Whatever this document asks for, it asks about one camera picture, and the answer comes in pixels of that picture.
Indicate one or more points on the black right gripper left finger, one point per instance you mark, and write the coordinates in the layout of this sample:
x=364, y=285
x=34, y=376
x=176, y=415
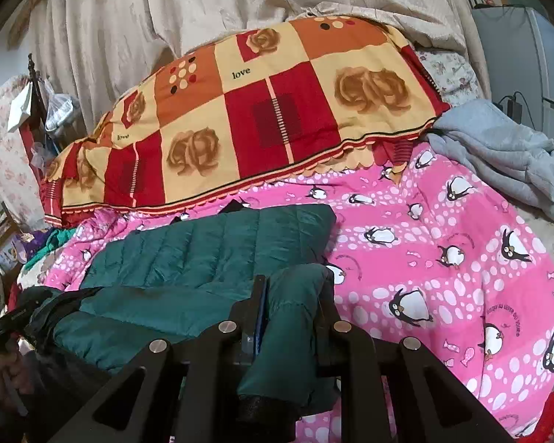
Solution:
x=185, y=392

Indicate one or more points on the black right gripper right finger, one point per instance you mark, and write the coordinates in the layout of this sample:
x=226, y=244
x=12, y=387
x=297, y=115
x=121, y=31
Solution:
x=396, y=392

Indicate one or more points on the dark green puffer jacket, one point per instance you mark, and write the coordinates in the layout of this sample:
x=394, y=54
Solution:
x=176, y=281

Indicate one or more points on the pink penguin print blanket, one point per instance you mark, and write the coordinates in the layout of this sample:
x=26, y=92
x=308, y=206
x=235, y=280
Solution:
x=439, y=256

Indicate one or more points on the floral white fabric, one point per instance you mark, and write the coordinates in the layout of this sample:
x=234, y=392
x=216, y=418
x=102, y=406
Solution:
x=19, y=189

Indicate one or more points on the grey sweatshirt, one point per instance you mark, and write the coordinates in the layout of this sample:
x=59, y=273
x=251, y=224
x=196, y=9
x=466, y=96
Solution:
x=513, y=159

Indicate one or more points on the red yellow rose quilt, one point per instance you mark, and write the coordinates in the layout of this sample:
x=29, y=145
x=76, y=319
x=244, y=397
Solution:
x=306, y=95

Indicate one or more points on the beige curtain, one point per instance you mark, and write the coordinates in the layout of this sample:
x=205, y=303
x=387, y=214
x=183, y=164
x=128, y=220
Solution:
x=97, y=49

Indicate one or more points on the white refrigerator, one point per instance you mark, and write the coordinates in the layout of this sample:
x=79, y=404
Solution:
x=518, y=45

